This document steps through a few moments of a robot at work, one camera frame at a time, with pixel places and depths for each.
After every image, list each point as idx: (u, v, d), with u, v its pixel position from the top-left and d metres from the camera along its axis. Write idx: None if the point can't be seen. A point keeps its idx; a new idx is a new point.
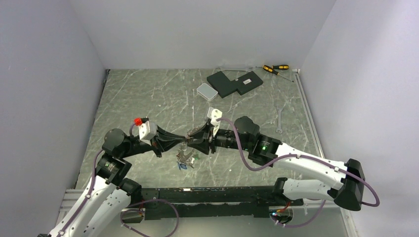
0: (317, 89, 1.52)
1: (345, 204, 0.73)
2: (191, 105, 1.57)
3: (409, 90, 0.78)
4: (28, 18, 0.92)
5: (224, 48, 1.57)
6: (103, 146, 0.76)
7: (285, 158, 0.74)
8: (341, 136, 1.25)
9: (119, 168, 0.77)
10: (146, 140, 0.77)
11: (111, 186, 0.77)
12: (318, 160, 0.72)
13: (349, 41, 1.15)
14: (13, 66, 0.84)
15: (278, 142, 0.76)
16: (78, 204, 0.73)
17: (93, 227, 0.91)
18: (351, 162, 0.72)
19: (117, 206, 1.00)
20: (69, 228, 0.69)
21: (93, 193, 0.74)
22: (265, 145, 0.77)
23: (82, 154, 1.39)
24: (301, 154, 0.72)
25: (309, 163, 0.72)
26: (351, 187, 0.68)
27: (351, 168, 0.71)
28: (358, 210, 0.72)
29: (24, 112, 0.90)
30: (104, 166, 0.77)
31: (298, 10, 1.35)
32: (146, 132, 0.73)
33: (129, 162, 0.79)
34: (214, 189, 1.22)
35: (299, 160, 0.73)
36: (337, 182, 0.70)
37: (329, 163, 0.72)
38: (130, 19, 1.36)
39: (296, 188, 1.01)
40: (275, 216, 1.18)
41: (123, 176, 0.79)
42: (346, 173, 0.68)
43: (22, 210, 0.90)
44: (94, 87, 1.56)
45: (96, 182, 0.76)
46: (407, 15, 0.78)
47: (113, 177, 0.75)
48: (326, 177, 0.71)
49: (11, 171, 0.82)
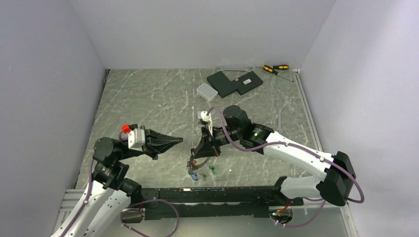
0: (317, 89, 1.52)
1: (331, 198, 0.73)
2: (191, 105, 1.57)
3: (408, 89, 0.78)
4: (28, 18, 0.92)
5: (223, 48, 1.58)
6: (93, 155, 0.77)
7: (274, 145, 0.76)
8: (340, 137, 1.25)
9: (116, 173, 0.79)
10: (137, 147, 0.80)
11: (109, 190, 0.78)
12: (306, 149, 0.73)
13: (349, 41, 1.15)
14: (12, 67, 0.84)
15: (270, 131, 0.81)
16: (76, 210, 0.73)
17: (93, 230, 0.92)
18: (339, 154, 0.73)
19: (117, 207, 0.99)
20: (68, 234, 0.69)
21: (91, 199, 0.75)
22: (257, 132, 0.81)
23: (82, 154, 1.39)
24: (289, 142, 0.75)
25: (296, 152, 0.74)
26: (333, 177, 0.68)
27: (338, 160, 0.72)
28: (342, 204, 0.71)
29: (24, 112, 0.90)
30: (100, 170, 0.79)
31: (298, 11, 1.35)
32: (133, 141, 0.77)
33: (126, 165, 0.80)
34: (214, 189, 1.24)
35: (287, 147, 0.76)
36: (320, 172, 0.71)
37: (316, 153, 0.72)
38: (131, 19, 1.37)
39: (291, 185, 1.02)
40: (275, 216, 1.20)
41: (121, 179, 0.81)
42: (331, 163, 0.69)
43: (22, 210, 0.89)
44: (94, 86, 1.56)
45: (94, 187, 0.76)
46: (407, 15, 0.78)
47: (110, 182, 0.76)
48: (312, 167, 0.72)
49: (11, 171, 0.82)
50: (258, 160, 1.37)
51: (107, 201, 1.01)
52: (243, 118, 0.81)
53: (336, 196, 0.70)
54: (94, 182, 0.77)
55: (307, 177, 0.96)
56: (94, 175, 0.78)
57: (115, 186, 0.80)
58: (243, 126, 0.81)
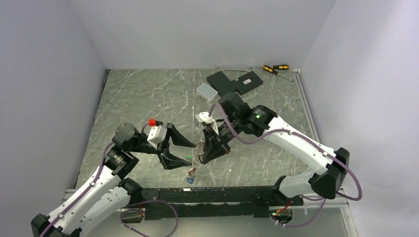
0: (317, 89, 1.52)
1: (321, 191, 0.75)
2: (191, 105, 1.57)
3: (408, 88, 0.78)
4: (28, 18, 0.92)
5: (223, 48, 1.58)
6: (113, 138, 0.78)
7: (277, 132, 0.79)
8: (341, 137, 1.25)
9: (127, 162, 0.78)
10: (154, 142, 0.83)
11: (116, 179, 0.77)
12: (309, 141, 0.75)
13: (348, 41, 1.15)
14: (13, 66, 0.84)
15: (273, 114, 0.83)
16: (82, 190, 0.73)
17: (90, 218, 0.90)
18: (341, 149, 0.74)
19: (116, 202, 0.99)
20: (69, 213, 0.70)
21: (98, 182, 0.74)
22: (259, 114, 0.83)
23: (82, 154, 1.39)
24: (293, 131, 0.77)
25: (299, 142, 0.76)
26: (333, 174, 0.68)
27: (340, 156, 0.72)
28: (332, 198, 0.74)
29: (24, 112, 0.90)
30: (112, 157, 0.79)
31: (297, 11, 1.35)
32: (155, 135, 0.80)
33: (136, 157, 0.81)
34: (214, 189, 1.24)
35: (290, 136, 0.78)
36: (321, 166, 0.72)
37: (320, 147, 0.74)
38: (131, 19, 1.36)
39: (286, 185, 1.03)
40: (275, 216, 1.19)
41: (129, 171, 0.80)
42: (333, 159, 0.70)
43: (22, 210, 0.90)
44: (94, 86, 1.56)
45: (103, 172, 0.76)
46: (407, 15, 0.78)
47: (119, 170, 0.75)
48: (313, 159, 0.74)
49: (11, 170, 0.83)
50: (258, 160, 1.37)
51: (107, 195, 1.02)
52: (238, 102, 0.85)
53: (329, 191, 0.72)
54: (103, 168, 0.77)
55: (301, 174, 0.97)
56: (105, 161, 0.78)
57: (122, 176, 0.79)
58: (239, 110, 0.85)
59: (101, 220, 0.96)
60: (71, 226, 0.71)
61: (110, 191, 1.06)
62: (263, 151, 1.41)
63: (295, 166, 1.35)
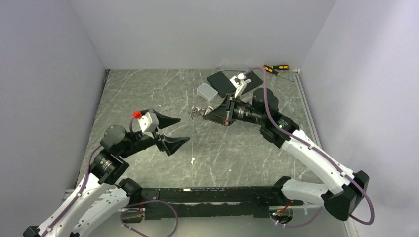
0: (317, 89, 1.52)
1: (334, 211, 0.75)
2: (191, 105, 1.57)
3: (408, 88, 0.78)
4: (28, 17, 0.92)
5: (223, 48, 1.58)
6: (101, 141, 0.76)
7: (297, 144, 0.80)
8: (340, 136, 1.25)
9: (115, 167, 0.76)
10: (148, 132, 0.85)
11: (104, 186, 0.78)
12: (329, 159, 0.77)
13: (349, 41, 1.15)
14: (12, 67, 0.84)
15: (296, 127, 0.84)
16: (69, 201, 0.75)
17: (87, 222, 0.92)
18: (360, 173, 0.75)
19: (115, 204, 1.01)
20: (57, 226, 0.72)
21: (84, 192, 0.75)
22: (281, 125, 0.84)
23: (82, 154, 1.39)
24: (314, 146, 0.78)
25: (317, 157, 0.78)
26: (349, 195, 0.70)
27: (358, 178, 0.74)
28: (344, 220, 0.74)
29: (24, 111, 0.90)
30: (99, 162, 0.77)
31: (297, 11, 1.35)
32: (147, 125, 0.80)
33: (126, 162, 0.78)
34: (214, 189, 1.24)
35: (310, 150, 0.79)
36: (337, 185, 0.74)
37: (339, 167, 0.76)
38: (131, 19, 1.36)
39: (294, 187, 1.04)
40: (275, 216, 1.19)
41: (119, 176, 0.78)
42: (352, 181, 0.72)
43: (22, 210, 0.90)
44: (94, 86, 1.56)
45: (89, 181, 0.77)
46: (408, 15, 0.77)
47: (106, 177, 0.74)
48: (329, 177, 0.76)
49: (11, 171, 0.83)
50: (258, 160, 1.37)
51: (106, 198, 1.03)
52: (274, 106, 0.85)
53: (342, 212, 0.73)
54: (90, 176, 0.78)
55: (310, 184, 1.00)
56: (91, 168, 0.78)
57: (111, 181, 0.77)
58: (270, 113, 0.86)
59: (100, 222, 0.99)
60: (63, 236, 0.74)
61: (110, 193, 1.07)
62: (263, 151, 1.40)
63: (295, 166, 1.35)
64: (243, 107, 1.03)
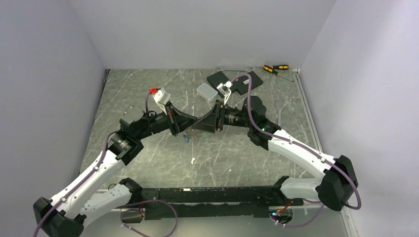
0: (317, 89, 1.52)
1: (327, 202, 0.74)
2: (191, 105, 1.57)
3: (408, 89, 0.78)
4: (28, 18, 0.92)
5: (223, 48, 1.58)
6: (120, 120, 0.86)
7: (279, 141, 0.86)
8: (341, 136, 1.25)
9: (131, 146, 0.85)
10: (162, 104, 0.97)
11: (119, 164, 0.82)
12: (309, 149, 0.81)
13: (349, 41, 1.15)
14: (13, 67, 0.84)
15: (277, 128, 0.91)
16: (85, 174, 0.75)
17: (93, 208, 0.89)
18: (342, 158, 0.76)
19: (119, 197, 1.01)
20: (72, 197, 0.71)
21: (101, 167, 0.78)
22: (265, 127, 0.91)
23: (82, 154, 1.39)
24: (293, 140, 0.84)
25: (298, 149, 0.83)
26: (331, 178, 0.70)
27: (339, 163, 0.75)
28: (338, 209, 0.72)
29: (24, 112, 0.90)
30: (116, 141, 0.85)
31: (297, 11, 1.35)
32: (162, 94, 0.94)
33: (140, 143, 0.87)
34: (214, 189, 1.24)
35: (290, 145, 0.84)
36: (319, 172, 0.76)
37: (318, 154, 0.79)
38: (130, 19, 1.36)
39: (290, 189, 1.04)
40: (275, 216, 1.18)
41: (132, 156, 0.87)
42: (331, 164, 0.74)
43: (22, 211, 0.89)
44: (94, 86, 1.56)
45: (106, 157, 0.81)
46: (407, 16, 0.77)
47: (123, 154, 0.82)
48: (312, 166, 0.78)
49: (11, 171, 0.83)
50: (258, 160, 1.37)
51: (109, 191, 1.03)
52: (262, 113, 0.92)
53: (332, 199, 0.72)
54: (107, 152, 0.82)
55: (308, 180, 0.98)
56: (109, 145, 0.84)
57: (125, 161, 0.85)
58: (258, 119, 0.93)
59: (101, 215, 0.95)
60: (74, 210, 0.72)
61: (113, 188, 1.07)
62: (263, 151, 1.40)
63: (295, 166, 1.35)
64: (233, 112, 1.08)
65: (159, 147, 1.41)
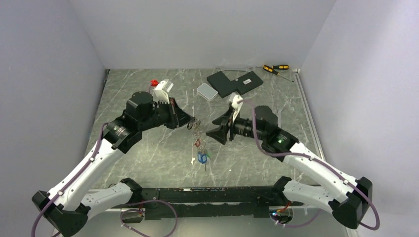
0: (317, 89, 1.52)
1: (344, 220, 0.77)
2: (191, 105, 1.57)
3: (407, 88, 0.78)
4: (28, 18, 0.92)
5: (223, 48, 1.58)
6: (128, 100, 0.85)
7: (298, 157, 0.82)
8: (340, 136, 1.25)
9: (128, 134, 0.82)
10: (165, 91, 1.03)
11: (117, 152, 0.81)
12: (330, 169, 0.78)
13: (349, 41, 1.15)
14: (12, 67, 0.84)
15: (295, 140, 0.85)
16: (81, 166, 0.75)
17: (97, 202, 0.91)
18: (363, 180, 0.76)
19: (121, 194, 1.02)
20: (69, 190, 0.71)
21: (97, 157, 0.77)
22: (281, 139, 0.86)
23: (82, 154, 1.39)
24: (314, 157, 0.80)
25: (319, 168, 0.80)
26: (355, 203, 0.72)
27: (361, 186, 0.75)
28: (354, 227, 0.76)
29: (24, 112, 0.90)
30: (112, 129, 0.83)
31: (297, 11, 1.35)
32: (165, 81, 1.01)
33: (138, 132, 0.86)
34: (214, 189, 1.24)
35: (311, 162, 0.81)
36: (342, 194, 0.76)
37: (340, 175, 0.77)
38: (130, 19, 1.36)
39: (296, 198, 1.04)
40: (275, 216, 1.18)
41: (129, 144, 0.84)
42: (354, 188, 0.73)
43: (22, 210, 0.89)
44: (94, 86, 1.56)
45: (102, 146, 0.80)
46: (407, 15, 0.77)
47: (120, 142, 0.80)
48: (333, 186, 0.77)
49: (11, 170, 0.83)
50: (258, 160, 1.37)
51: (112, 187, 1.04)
52: (274, 123, 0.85)
53: (351, 220, 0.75)
54: (102, 142, 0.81)
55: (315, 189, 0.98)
56: (104, 133, 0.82)
57: (122, 149, 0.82)
58: (270, 130, 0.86)
59: (103, 210, 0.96)
60: (73, 202, 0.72)
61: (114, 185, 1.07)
62: None
63: None
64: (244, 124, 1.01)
65: (160, 146, 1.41)
